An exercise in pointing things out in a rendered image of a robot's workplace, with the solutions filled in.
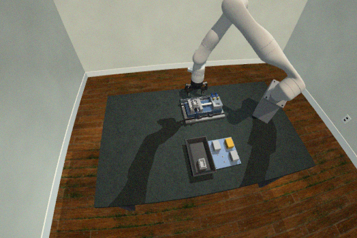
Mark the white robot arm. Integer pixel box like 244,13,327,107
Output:
187,0,305,101

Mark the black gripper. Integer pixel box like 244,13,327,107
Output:
185,80,208,96

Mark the small yellow block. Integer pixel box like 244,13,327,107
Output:
224,138,234,149

